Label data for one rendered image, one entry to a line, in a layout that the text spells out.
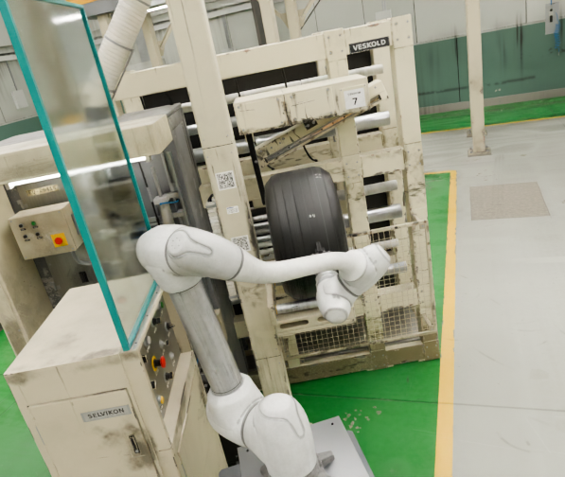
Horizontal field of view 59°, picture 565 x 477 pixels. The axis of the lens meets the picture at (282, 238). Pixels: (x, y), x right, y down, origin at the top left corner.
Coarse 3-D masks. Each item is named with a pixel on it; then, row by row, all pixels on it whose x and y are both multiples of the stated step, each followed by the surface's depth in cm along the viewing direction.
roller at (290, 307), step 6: (300, 300) 223; (306, 300) 222; (312, 300) 222; (276, 306) 223; (282, 306) 222; (288, 306) 222; (294, 306) 222; (300, 306) 221; (306, 306) 221; (312, 306) 222; (276, 312) 222; (282, 312) 222
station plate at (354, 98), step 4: (360, 88) 221; (344, 92) 222; (348, 92) 222; (352, 92) 222; (356, 92) 222; (360, 92) 222; (344, 96) 222; (348, 96) 222; (352, 96) 222; (356, 96) 222; (360, 96) 222; (344, 100) 223; (348, 100) 223; (352, 100) 223; (356, 100) 223; (360, 100) 223; (364, 100) 223; (348, 104) 224; (352, 104) 224; (356, 104) 224; (360, 104) 224; (364, 104) 224; (348, 108) 224; (352, 108) 224
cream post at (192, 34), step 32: (192, 0) 182; (192, 32) 186; (192, 64) 190; (192, 96) 194; (224, 96) 205; (224, 128) 199; (224, 160) 204; (224, 192) 209; (224, 224) 214; (256, 256) 220; (256, 288) 226; (256, 320) 232; (256, 352) 238; (288, 384) 250
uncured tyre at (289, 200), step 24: (312, 168) 215; (288, 192) 203; (312, 192) 202; (336, 192) 205; (288, 216) 199; (336, 216) 199; (288, 240) 198; (312, 240) 198; (336, 240) 198; (288, 288) 210; (312, 288) 209
